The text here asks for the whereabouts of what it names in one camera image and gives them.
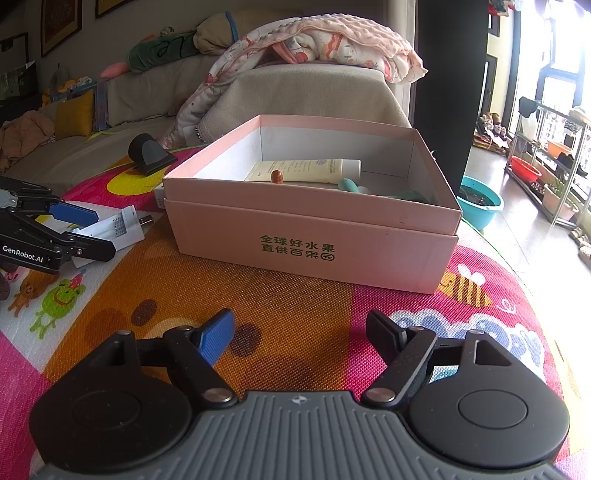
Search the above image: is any white blister pack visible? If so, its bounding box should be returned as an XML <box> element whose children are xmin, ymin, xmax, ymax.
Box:
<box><xmin>34</xmin><ymin>204</ymin><xmax>157</xmax><ymax>269</ymax></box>

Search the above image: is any green plastic crank handle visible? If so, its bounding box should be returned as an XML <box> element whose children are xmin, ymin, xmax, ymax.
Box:
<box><xmin>337</xmin><ymin>177</ymin><xmax>435</xmax><ymax>205</ymax></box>

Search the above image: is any orange animal figurine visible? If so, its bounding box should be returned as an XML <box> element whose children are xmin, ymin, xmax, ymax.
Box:
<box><xmin>270</xmin><ymin>170</ymin><xmax>283</xmax><ymax>184</ymax></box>

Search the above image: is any cream lotion tube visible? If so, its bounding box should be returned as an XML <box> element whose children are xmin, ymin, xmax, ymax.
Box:
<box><xmin>245</xmin><ymin>158</ymin><xmax>362</xmax><ymax>185</ymax></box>

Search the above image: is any brown plush toy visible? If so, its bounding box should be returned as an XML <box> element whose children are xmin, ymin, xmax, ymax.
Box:
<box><xmin>0</xmin><ymin>274</ymin><xmax>11</xmax><ymax>301</ymax></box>

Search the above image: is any peach cloth on sofa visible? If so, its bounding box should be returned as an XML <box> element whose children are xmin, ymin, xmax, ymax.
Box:
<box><xmin>0</xmin><ymin>111</ymin><xmax>55</xmax><ymax>174</ymax></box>

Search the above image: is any colourful cartoon play mat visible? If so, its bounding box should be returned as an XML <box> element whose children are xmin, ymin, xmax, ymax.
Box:
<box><xmin>0</xmin><ymin>147</ymin><xmax>583</xmax><ymax>480</ymax></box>

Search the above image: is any yellow cushion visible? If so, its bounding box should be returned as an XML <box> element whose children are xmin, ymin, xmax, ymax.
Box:
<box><xmin>55</xmin><ymin>90</ymin><xmax>94</xmax><ymax>140</ymax></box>

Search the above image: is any black hair dryer nozzle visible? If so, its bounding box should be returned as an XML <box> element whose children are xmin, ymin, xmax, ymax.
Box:
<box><xmin>128</xmin><ymin>133</ymin><xmax>176</xmax><ymax>176</ymax></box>

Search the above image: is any beige covered sofa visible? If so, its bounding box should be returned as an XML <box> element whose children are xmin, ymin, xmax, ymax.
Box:
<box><xmin>2</xmin><ymin>51</ymin><xmax>408</xmax><ymax>195</ymax></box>

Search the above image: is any pink plush toy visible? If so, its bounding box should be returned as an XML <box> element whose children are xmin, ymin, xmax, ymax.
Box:
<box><xmin>100</xmin><ymin>62</ymin><xmax>130</xmax><ymax>80</ymax></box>

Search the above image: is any pink cardboard box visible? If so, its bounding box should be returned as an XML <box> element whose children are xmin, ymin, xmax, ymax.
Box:
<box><xmin>163</xmin><ymin>115</ymin><xmax>462</xmax><ymax>294</ymax></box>

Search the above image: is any teal plastic basin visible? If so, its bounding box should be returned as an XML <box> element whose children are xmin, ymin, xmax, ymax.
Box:
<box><xmin>457</xmin><ymin>176</ymin><xmax>504</xmax><ymax>230</ymax></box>

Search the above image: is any green plush toy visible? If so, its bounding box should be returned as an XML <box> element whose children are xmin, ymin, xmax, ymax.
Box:
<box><xmin>127</xmin><ymin>32</ymin><xmax>199</xmax><ymax>73</ymax></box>

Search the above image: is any red plastic basin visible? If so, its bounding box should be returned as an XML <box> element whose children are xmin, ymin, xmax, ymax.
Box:
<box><xmin>510</xmin><ymin>155</ymin><xmax>542</xmax><ymax>184</ymax></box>

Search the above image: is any metal shelf rack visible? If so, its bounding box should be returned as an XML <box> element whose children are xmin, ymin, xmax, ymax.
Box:
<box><xmin>505</xmin><ymin>97</ymin><xmax>590</xmax><ymax>230</ymax></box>

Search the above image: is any pink floral blanket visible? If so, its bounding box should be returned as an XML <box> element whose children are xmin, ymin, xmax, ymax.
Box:
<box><xmin>160</xmin><ymin>13</ymin><xmax>428</xmax><ymax>149</ymax></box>

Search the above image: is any framed wall picture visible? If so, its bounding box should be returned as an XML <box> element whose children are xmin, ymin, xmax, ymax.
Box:
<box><xmin>40</xmin><ymin>0</ymin><xmax>82</xmax><ymax>57</ymax></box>

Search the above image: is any beige pillow blue strap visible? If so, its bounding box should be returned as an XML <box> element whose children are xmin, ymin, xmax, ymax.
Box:
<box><xmin>192</xmin><ymin>9</ymin><xmax>297</xmax><ymax>56</ymax></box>

